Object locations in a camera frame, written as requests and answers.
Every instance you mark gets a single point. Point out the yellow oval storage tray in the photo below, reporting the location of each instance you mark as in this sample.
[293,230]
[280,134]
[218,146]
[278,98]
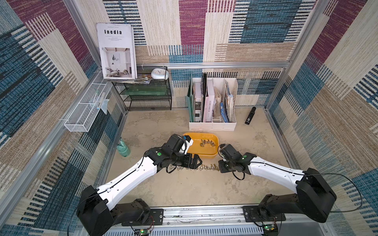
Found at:
[207,152]

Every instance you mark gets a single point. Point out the white round alarm clock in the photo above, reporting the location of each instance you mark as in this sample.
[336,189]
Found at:
[160,74]

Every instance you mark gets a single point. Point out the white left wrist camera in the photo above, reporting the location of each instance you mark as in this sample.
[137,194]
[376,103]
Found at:
[188,141]

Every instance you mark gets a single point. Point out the blue booklet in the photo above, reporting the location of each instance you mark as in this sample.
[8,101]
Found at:
[223,113]

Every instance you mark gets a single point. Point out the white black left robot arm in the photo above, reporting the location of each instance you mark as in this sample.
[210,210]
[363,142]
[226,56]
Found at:
[99,208]

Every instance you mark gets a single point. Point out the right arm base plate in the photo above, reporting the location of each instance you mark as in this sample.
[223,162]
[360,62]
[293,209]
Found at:
[254,213]

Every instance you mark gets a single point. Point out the white wire wall basket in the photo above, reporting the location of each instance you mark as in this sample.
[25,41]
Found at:
[85,112]

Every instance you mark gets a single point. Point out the green folder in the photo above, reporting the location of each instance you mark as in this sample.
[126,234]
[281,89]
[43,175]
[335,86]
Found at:
[189,101]

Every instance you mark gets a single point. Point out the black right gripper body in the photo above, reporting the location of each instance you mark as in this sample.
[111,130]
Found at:
[224,166]

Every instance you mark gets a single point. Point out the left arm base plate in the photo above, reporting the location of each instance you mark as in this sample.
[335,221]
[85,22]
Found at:
[151,217]

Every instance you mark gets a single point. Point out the white Inedia magazine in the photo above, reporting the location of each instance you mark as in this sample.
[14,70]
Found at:
[117,51]

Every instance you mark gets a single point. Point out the white perforated file organizer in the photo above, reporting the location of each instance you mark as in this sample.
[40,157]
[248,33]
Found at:
[225,92]

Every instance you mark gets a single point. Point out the green spray bottle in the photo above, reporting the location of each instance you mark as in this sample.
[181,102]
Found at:
[123,149]

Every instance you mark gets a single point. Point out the white pink book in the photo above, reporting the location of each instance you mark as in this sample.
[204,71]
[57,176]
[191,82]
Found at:
[209,101]

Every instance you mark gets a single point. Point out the black wire mesh shelf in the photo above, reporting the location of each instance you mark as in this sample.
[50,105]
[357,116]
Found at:
[145,93]

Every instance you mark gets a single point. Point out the black stapler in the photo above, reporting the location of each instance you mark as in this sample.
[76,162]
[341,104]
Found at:
[250,116]

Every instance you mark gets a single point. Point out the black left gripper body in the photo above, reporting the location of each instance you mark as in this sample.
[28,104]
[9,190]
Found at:
[180,159]

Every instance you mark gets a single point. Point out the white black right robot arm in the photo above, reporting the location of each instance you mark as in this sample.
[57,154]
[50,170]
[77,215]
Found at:
[311,194]

